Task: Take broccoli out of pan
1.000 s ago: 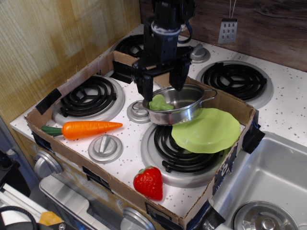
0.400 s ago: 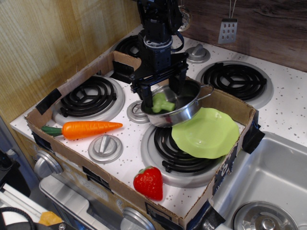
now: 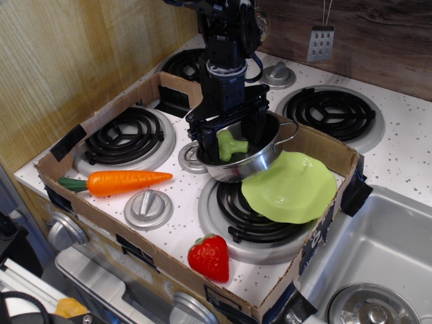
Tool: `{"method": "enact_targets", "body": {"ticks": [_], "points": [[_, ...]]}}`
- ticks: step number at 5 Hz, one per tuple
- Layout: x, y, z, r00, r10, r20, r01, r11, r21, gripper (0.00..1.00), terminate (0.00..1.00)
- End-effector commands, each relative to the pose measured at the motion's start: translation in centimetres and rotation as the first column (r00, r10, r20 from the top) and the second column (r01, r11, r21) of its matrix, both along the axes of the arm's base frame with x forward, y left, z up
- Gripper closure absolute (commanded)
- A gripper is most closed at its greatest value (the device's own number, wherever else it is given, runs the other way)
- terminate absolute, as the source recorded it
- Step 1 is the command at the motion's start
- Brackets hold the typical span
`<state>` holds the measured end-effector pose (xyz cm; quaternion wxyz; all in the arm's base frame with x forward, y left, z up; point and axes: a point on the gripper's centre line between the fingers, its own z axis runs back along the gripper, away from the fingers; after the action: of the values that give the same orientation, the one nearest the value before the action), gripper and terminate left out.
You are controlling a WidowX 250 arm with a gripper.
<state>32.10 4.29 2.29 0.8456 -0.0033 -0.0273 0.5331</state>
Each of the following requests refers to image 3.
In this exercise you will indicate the light green plastic plate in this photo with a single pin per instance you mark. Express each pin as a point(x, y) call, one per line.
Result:
point(295, 189)

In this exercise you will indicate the front left black burner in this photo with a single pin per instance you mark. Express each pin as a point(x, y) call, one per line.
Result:
point(140, 138)

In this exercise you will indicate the back right black burner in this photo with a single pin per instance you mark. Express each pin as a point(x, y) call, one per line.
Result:
point(339, 112)

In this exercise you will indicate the black burner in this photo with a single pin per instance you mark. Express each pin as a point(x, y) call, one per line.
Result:
point(183, 64)
point(339, 112)
point(250, 237)
point(140, 138)

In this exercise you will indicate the back left black burner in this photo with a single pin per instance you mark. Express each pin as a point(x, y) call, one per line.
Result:
point(183, 64)

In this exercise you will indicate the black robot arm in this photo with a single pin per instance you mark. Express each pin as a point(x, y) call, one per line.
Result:
point(231, 36)

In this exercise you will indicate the left oven front knob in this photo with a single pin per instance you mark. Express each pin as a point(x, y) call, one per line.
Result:
point(65, 233)

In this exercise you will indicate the orange toy carrot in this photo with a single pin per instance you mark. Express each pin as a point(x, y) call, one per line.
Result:
point(107, 183)

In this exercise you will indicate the steel sink drain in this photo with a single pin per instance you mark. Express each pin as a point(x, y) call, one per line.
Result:
point(369, 303)

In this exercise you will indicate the middle grey stove knob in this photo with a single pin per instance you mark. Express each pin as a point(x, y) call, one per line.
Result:
point(188, 160)

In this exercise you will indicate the right oven front knob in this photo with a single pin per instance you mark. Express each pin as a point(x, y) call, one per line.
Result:
point(187, 309)

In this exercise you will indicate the yellow object bottom left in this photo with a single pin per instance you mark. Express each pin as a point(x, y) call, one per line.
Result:
point(69, 307)

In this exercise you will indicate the grey oven door handle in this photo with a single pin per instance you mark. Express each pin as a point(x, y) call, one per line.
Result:
point(115, 296)

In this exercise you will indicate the red toy strawberry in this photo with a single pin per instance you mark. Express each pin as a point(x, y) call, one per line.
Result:
point(210, 257)

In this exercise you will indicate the front grey stove knob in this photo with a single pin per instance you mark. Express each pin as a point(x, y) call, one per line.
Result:
point(148, 210)

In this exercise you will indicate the back grey stove knob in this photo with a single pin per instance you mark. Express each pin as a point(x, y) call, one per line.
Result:
point(278, 76)

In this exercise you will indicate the small steel pan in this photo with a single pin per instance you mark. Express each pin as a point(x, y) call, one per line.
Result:
point(259, 158)

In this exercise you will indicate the brown cardboard fence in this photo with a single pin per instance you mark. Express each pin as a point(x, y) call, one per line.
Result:
point(164, 255)

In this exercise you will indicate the green toy broccoli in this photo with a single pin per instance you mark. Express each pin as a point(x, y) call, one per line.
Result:
point(228, 145)

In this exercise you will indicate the front right black burner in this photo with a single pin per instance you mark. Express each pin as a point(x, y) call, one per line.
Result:
point(250, 237)

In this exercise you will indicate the grey toy sink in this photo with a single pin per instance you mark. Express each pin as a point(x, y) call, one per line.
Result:
point(387, 243)

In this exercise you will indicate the hanging steel slotted spatula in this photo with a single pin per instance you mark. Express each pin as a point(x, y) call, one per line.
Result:
point(320, 47)

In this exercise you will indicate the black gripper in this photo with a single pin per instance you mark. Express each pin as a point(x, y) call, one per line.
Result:
point(226, 100)

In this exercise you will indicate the oven knob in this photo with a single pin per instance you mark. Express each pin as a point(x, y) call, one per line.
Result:
point(187, 309)
point(65, 233)

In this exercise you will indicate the hanging steel strainer ladle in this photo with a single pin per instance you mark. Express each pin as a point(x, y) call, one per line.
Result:
point(263, 23)

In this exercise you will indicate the grey stove knob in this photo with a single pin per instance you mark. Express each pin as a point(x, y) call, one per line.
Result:
point(148, 210)
point(278, 76)
point(188, 160)

